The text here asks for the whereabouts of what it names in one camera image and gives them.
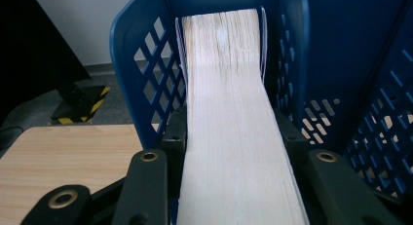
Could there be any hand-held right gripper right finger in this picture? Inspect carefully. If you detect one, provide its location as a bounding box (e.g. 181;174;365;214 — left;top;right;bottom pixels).
274;108;310;194

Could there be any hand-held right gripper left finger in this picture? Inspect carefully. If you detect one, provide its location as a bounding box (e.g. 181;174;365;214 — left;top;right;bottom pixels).
161;106;188;200

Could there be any thick blue book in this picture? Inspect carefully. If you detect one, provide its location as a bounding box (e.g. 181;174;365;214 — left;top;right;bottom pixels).
174;8;311;225

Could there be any blue plastic file holder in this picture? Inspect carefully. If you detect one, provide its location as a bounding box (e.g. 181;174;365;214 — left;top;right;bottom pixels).
109;0;413;204

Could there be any yellow-black striped stand base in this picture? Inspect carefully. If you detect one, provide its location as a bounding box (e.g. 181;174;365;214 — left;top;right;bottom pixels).
50;83;111;126

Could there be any black curtain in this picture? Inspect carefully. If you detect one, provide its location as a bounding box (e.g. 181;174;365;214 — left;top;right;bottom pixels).
0;0;93;129

